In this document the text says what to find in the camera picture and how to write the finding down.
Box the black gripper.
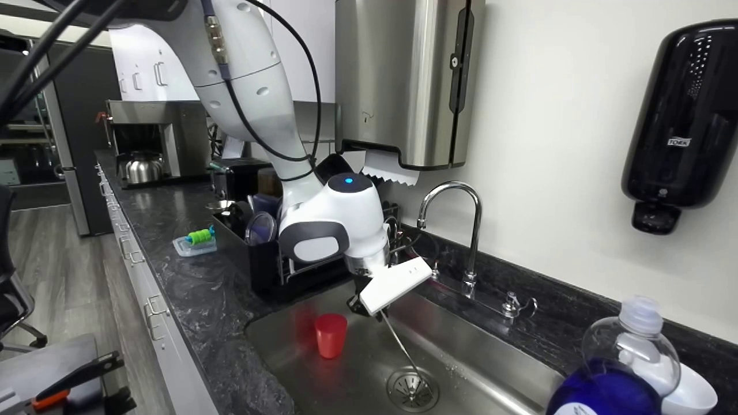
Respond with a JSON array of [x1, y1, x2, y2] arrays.
[[347, 289, 392, 322]]

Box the silver butter knife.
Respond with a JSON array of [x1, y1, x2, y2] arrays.
[[378, 310, 424, 380]]

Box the chrome tap lever handle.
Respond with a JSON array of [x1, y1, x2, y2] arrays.
[[502, 289, 540, 322]]

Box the stainless steel sink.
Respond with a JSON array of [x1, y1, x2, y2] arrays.
[[244, 270, 567, 415]]

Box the red plastic cup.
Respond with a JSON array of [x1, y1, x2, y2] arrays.
[[311, 312, 352, 363]]

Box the small chrome faucet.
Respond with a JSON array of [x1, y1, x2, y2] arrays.
[[386, 217, 412, 270]]

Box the chrome gooseneck faucet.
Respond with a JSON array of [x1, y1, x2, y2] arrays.
[[416, 180, 484, 303]]

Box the black dish rack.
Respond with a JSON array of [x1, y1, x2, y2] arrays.
[[213, 191, 401, 304]]

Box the clear glass lid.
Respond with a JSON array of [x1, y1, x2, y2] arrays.
[[243, 207, 279, 247]]

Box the blue bowl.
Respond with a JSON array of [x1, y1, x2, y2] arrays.
[[248, 191, 284, 221]]

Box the green sponge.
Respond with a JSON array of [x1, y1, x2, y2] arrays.
[[171, 223, 220, 258]]

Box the white lower cabinets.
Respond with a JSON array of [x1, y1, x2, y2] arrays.
[[96, 164, 221, 415]]

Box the steel paper towel dispenser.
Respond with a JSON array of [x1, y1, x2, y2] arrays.
[[336, 0, 488, 170]]

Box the blue dish soap bottle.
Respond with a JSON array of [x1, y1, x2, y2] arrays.
[[545, 295, 686, 415]]

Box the steel coffee carafe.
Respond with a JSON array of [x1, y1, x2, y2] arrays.
[[118, 147, 170, 190]]

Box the steel coffee machine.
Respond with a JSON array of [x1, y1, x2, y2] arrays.
[[104, 100, 213, 190]]

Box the white cup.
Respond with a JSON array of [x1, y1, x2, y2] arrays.
[[619, 348, 723, 415]]

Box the white upper cabinet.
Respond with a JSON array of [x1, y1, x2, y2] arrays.
[[106, 31, 203, 103]]

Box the dark tall cabinet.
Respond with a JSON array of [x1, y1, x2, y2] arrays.
[[31, 42, 122, 240]]

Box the flat equipment platform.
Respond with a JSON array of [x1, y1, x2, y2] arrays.
[[0, 336, 138, 415]]

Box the black office chair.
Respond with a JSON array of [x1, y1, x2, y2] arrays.
[[0, 183, 52, 353]]

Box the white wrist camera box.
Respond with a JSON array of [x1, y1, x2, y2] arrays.
[[356, 254, 437, 318]]

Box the silver drawer handle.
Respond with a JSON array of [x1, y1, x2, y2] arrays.
[[141, 295, 173, 353], [114, 228, 148, 272]]

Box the orange handled black tool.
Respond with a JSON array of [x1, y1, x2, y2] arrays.
[[29, 350, 128, 412]]

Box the black wall soap dispenser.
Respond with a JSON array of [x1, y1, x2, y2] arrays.
[[620, 17, 738, 235]]

